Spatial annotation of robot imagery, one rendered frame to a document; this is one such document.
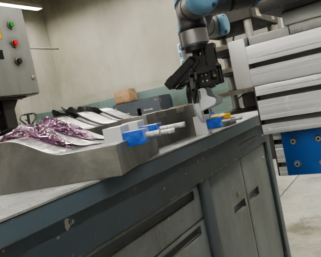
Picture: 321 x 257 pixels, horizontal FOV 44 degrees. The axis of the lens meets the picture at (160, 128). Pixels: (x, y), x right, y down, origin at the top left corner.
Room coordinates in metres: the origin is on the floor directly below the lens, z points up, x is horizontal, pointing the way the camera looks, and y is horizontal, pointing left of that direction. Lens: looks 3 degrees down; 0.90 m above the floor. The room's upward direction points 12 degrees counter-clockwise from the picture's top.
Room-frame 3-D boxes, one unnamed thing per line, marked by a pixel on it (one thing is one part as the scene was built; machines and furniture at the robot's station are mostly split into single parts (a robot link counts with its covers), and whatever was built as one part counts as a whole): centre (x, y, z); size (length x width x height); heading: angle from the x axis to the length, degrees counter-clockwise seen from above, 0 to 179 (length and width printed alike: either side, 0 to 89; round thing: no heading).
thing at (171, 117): (1.22, 0.17, 0.87); 0.50 x 0.26 x 0.14; 58
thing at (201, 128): (1.12, -0.16, 0.83); 0.13 x 0.05 x 0.05; 69
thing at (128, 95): (8.66, 0.60, 1.26); 0.42 x 0.33 x 0.29; 58
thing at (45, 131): (0.88, 0.28, 0.90); 0.26 x 0.18 x 0.08; 75
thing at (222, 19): (1.46, -0.25, 1.14); 0.11 x 0.11 x 0.08; 60
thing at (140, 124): (0.86, 0.01, 0.86); 0.13 x 0.05 x 0.05; 75
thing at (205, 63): (1.13, -0.15, 0.99); 0.09 x 0.08 x 0.12; 69
